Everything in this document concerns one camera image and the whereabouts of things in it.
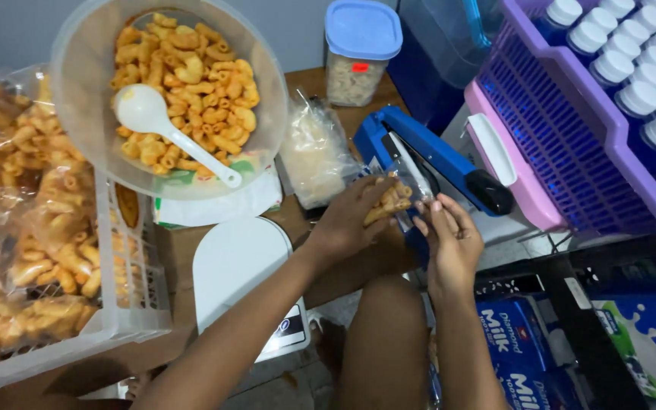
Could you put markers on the heap of orange macaroni snack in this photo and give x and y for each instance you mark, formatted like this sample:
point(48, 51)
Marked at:
point(188, 94)

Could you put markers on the blue impulse bag sealer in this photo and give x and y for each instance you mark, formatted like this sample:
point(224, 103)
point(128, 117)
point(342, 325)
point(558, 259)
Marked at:
point(427, 165)

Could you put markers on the person's leg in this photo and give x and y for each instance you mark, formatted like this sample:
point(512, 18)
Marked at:
point(382, 347)

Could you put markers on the stack of empty clear bags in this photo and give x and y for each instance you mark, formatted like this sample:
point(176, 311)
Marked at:
point(316, 154)

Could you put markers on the pink plastic crate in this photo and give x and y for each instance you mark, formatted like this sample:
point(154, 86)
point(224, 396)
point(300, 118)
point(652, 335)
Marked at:
point(510, 171)

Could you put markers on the person's right hand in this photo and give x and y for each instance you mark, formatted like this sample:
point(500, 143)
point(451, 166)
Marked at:
point(453, 242)

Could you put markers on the white kitchen scale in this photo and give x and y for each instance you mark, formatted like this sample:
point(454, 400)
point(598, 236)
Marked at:
point(248, 282)

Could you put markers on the white and green packet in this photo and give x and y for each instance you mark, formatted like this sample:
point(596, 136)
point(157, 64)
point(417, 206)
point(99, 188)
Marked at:
point(220, 199)

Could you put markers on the clear jar with blue lid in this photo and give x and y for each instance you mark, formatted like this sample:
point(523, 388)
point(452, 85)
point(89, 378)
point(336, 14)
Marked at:
point(358, 54)

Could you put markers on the white plastic spoon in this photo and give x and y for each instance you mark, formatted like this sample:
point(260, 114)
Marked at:
point(171, 134)

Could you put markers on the person's left hand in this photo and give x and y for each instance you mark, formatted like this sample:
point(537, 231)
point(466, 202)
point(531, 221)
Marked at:
point(342, 222)

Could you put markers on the clear plastic bowl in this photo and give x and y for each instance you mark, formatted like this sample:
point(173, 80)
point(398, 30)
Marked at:
point(168, 97)

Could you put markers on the blue milk carton box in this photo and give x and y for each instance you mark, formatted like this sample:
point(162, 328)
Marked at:
point(652, 341)
point(524, 353)

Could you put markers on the purple crate of white-capped bottles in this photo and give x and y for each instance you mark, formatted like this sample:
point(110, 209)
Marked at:
point(595, 108)

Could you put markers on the clear packet of macaroni snack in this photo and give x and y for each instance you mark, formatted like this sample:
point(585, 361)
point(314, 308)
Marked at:
point(392, 202)

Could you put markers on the clear blue water container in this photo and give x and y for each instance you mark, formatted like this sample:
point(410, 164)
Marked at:
point(445, 51)

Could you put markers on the white basket of snack packets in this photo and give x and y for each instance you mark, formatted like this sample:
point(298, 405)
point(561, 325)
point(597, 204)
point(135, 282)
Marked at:
point(37, 228)

